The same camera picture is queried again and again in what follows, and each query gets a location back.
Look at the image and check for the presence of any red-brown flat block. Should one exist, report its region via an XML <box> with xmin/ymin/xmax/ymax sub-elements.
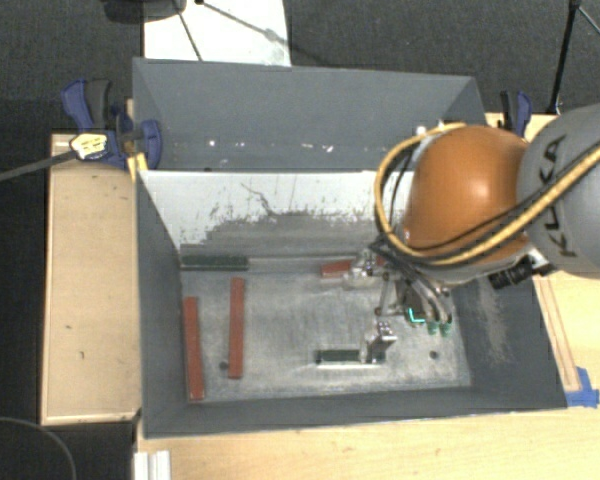
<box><xmin>181</xmin><ymin>296</ymin><xmax>207</xmax><ymax>402</ymax></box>
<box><xmin>227</xmin><ymin>276</ymin><xmax>247</xmax><ymax>381</ymax></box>
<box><xmin>319</xmin><ymin>260</ymin><xmax>354</xmax><ymax>278</ymax></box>

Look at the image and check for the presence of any dark green flat block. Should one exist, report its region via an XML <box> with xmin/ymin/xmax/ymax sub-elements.
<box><xmin>313</xmin><ymin>348</ymin><xmax>363</xmax><ymax>366</ymax></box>
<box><xmin>180</xmin><ymin>253</ymin><xmax>250</xmax><ymax>271</ymax></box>

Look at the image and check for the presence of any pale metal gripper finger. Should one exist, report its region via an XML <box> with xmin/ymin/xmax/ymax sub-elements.
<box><xmin>361</xmin><ymin>319</ymin><xmax>399</xmax><ymax>366</ymax></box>
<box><xmin>341</xmin><ymin>250</ymin><xmax>382</xmax><ymax>290</ymax></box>

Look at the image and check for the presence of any black cylinder on white bracket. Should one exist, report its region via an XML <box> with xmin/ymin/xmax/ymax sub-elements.
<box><xmin>487</xmin><ymin>253</ymin><xmax>553</xmax><ymax>290</ymax></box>

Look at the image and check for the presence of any pale wood board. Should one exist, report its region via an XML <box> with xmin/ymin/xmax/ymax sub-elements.
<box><xmin>39</xmin><ymin>132</ymin><xmax>144</xmax><ymax>427</ymax></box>

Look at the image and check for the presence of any grey metal bin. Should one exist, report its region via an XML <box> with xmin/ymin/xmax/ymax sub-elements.
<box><xmin>131</xmin><ymin>57</ymin><xmax>569</xmax><ymax>439</ymax></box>

